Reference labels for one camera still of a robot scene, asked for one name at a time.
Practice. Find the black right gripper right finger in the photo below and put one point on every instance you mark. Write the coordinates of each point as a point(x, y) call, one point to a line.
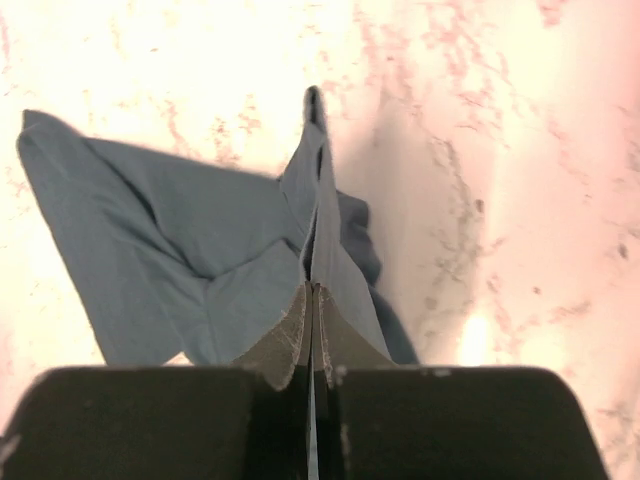
point(336, 343)

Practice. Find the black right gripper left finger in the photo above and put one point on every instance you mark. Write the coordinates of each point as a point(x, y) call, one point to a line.
point(282, 355)

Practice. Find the blue grey t shirt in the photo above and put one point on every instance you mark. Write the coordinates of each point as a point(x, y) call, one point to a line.
point(176, 257)

